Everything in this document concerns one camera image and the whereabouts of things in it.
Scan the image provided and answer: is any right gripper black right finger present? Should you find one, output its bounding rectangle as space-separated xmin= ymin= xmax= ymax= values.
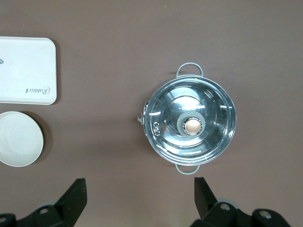
xmin=190 ymin=176 xmax=291 ymax=227

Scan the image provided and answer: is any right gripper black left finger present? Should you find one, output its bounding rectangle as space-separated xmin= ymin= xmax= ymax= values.
xmin=0 ymin=178 xmax=87 ymax=227

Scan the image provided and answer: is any white round plate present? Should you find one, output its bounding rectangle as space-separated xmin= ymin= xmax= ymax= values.
xmin=0 ymin=111 xmax=45 ymax=167

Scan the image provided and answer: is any white rectangular rabbit-print tray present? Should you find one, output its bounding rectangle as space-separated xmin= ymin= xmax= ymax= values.
xmin=0 ymin=36 xmax=58 ymax=105

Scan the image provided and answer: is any steel pot with glass lid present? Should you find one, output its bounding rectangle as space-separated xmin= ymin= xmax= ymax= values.
xmin=138 ymin=62 xmax=237 ymax=175

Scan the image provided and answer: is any glass pot lid with knob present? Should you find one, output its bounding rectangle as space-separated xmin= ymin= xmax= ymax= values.
xmin=144 ymin=77 xmax=237 ymax=166

